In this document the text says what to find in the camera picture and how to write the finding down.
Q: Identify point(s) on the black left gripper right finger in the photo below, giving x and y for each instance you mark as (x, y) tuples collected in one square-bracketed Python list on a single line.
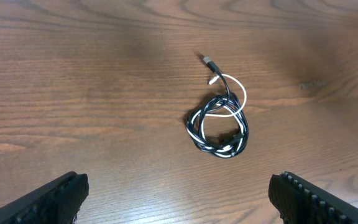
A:
[(299, 201)]

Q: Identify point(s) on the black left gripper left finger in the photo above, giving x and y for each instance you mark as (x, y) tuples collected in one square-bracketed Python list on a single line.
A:
[(55, 202)]

